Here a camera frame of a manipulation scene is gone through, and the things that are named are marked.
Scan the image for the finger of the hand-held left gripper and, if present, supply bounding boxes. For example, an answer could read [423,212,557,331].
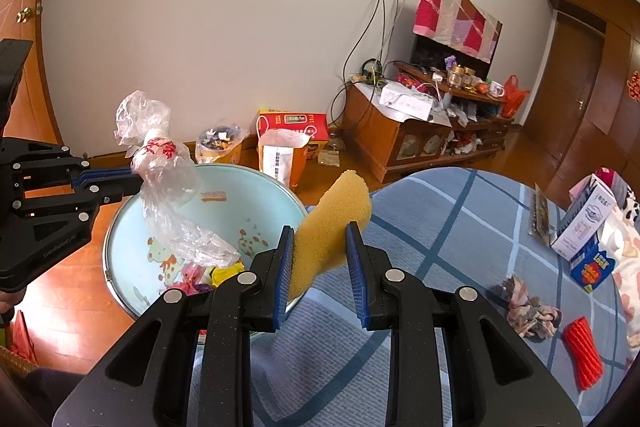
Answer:
[0,139,143,188]
[15,179,143,220]

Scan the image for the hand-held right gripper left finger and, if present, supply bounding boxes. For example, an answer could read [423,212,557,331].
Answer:
[52,226,296,427]

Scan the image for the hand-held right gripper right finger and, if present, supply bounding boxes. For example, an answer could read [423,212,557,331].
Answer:
[346,222,583,427]

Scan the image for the clear plastic bag red print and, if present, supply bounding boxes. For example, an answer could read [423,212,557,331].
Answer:
[114,91,243,268]

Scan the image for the yellow sponge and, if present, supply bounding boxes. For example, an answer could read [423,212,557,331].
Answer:
[287,171,373,303]

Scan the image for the light blue cartoon basin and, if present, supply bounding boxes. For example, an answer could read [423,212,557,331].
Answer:
[102,164,308,343]

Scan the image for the red paper bag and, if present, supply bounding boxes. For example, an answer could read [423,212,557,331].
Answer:
[7,309,38,363]

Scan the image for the pink crumpled wrapper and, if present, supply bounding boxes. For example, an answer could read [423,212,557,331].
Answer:
[180,263,207,297]

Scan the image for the orange white paper bag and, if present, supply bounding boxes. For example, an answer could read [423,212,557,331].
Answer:
[257,128,312,190]

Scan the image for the blue plaid bed sheet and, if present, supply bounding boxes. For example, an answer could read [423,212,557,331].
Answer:
[247,167,636,427]

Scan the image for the clear bag of candies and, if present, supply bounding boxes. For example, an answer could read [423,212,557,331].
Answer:
[195,123,246,165]

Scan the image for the person's dark trouser leg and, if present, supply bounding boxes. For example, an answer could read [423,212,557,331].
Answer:
[20,367,86,425]

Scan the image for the red cardboard box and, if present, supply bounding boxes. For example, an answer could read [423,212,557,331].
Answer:
[256,108,331,162]

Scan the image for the wooden television cabinet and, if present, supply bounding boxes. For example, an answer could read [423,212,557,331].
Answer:
[342,62,516,184]

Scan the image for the multicoloured cloth rag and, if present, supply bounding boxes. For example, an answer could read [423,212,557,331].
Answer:
[500,276,563,340]

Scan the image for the white flat box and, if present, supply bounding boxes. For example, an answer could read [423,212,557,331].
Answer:
[379,84,435,122]

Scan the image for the white carton box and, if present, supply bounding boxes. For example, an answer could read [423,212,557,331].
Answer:
[550,174,626,263]

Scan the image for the black television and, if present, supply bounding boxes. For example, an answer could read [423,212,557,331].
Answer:
[410,34,493,80]

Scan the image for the blue packet red label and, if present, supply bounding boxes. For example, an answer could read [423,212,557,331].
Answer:
[570,239,617,292]

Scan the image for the red foam fruit net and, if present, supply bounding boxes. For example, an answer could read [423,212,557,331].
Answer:
[562,316,606,392]

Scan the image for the orange plastic bag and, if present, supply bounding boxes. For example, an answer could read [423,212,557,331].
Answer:
[501,74,531,118]

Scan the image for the pink heart quilt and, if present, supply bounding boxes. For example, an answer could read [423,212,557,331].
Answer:
[595,167,640,348]

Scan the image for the television with red cloth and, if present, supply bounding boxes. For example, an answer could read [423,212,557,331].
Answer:
[412,0,503,64]

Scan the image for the black white spotted cloth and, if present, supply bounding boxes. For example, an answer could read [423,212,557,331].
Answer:
[622,189,640,220]

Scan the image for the brown wooden wardrobe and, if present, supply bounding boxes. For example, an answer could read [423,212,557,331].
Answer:
[582,27,640,198]

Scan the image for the brown wooden door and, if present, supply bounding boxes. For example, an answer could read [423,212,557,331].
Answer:
[542,9,608,162]

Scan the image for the hanging grey cables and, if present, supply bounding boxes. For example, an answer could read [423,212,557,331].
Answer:
[327,0,401,128]

